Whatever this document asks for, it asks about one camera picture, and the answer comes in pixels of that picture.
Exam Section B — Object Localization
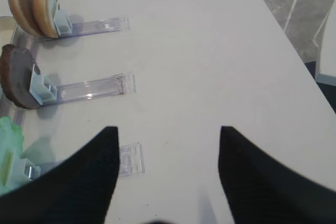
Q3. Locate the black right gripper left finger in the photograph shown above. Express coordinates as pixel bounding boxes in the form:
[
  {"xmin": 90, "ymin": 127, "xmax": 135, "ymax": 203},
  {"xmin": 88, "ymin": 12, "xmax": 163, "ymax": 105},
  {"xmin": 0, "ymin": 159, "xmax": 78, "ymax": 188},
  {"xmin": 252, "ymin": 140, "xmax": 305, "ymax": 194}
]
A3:
[{"xmin": 1, "ymin": 126, "xmax": 120, "ymax": 223}]

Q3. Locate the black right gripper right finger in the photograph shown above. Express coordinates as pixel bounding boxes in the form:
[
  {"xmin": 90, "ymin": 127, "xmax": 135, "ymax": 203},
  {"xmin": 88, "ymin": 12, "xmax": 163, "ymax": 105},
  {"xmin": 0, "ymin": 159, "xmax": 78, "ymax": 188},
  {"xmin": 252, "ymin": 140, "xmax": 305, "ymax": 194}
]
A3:
[{"xmin": 218, "ymin": 126, "xmax": 335, "ymax": 223}]

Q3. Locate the inner bread bun slice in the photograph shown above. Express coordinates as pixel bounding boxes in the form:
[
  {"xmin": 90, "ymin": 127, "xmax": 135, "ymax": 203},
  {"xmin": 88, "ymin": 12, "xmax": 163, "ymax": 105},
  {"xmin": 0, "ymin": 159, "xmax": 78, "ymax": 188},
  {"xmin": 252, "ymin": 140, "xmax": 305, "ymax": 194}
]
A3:
[{"xmin": 33, "ymin": 0, "xmax": 58, "ymax": 38}]

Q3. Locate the clear pusher rail near lettuce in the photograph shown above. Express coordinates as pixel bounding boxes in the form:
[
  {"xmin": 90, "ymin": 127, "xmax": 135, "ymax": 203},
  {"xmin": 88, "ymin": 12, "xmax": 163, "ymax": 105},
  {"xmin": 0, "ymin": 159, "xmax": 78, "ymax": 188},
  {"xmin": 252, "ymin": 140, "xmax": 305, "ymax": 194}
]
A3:
[{"xmin": 12, "ymin": 142, "xmax": 146, "ymax": 183}]

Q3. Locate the green lettuce leaf in rail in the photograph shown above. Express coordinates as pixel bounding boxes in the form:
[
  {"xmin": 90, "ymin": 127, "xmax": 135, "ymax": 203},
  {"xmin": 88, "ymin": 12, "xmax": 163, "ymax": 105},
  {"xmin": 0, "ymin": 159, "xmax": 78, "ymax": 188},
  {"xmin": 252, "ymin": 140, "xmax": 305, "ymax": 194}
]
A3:
[{"xmin": 1, "ymin": 116, "xmax": 24, "ymax": 196}]

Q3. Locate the clear pusher rail near patty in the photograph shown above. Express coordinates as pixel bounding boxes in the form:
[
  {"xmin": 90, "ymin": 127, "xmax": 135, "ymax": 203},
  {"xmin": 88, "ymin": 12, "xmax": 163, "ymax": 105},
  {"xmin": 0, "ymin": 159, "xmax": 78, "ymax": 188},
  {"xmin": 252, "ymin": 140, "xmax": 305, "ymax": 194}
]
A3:
[{"xmin": 29, "ymin": 72, "xmax": 135, "ymax": 106}]

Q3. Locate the brown meat patty in rail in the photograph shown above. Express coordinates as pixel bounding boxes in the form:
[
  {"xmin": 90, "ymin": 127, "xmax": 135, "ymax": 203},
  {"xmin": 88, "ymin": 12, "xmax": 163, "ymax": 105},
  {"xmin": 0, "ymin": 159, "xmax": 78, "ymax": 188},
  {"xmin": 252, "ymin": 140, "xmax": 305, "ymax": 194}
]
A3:
[{"xmin": 1, "ymin": 44, "xmax": 40, "ymax": 109}]

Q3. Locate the clear pusher rail near bread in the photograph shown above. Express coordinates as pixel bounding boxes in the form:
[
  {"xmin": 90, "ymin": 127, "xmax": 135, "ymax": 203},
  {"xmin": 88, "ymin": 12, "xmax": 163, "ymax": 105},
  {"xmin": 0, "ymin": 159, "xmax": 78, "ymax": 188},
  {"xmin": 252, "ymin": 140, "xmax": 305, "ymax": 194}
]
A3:
[{"xmin": 38, "ymin": 10, "xmax": 130, "ymax": 41}]

